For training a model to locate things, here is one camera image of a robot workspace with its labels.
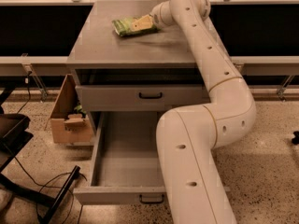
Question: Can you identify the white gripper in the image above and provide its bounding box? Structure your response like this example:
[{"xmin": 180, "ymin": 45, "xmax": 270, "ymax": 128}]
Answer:
[{"xmin": 131, "ymin": 1, "xmax": 175, "ymax": 32}]

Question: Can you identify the green jalapeno chip bag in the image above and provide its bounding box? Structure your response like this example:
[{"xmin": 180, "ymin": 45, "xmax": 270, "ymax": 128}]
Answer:
[{"xmin": 112, "ymin": 17, "xmax": 159, "ymax": 37}]

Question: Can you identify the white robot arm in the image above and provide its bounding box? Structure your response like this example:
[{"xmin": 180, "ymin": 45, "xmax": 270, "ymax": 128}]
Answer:
[{"xmin": 135, "ymin": 0, "xmax": 256, "ymax": 224}]

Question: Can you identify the grey drawer cabinet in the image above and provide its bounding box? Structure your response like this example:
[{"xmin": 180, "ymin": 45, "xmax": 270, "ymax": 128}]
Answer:
[{"xmin": 67, "ymin": 0, "xmax": 205, "ymax": 133}]

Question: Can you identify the grey open lower drawer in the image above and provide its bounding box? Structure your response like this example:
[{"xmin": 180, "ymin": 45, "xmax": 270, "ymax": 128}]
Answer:
[{"xmin": 75, "ymin": 107, "xmax": 227, "ymax": 205}]

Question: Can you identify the grey metal railing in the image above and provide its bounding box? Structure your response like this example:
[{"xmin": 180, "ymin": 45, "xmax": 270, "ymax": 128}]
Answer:
[{"xmin": 0, "ymin": 56, "xmax": 299, "ymax": 77}]

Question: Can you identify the brown cardboard box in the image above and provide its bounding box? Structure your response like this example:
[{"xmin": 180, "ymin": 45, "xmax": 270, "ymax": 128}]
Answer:
[{"xmin": 50, "ymin": 75, "xmax": 93, "ymax": 144}]

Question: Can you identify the black office chair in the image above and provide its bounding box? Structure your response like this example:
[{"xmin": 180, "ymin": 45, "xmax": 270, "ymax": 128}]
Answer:
[{"xmin": 1, "ymin": 91, "xmax": 80, "ymax": 224}]

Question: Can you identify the black upper drawer handle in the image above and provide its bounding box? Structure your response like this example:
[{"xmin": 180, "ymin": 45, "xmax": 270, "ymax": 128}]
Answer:
[{"xmin": 138, "ymin": 92, "xmax": 163, "ymax": 100}]

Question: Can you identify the black drawer handle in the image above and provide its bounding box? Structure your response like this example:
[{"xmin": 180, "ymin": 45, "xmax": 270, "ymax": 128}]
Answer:
[
  {"xmin": 139, "ymin": 194, "xmax": 164, "ymax": 204},
  {"xmin": 138, "ymin": 92, "xmax": 163, "ymax": 100}
]

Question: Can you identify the black floor cable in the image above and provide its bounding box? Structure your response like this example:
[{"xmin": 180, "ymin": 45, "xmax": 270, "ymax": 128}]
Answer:
[{"xmin": 13, "ymin": 156, "xmax": 88, "ymax": 224}]

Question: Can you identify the black lower drawer handle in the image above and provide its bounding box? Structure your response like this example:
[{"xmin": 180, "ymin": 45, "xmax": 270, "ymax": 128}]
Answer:
[{"xmin": 139, "ymin": 194, "xmax": 164, "ymax": 204}]

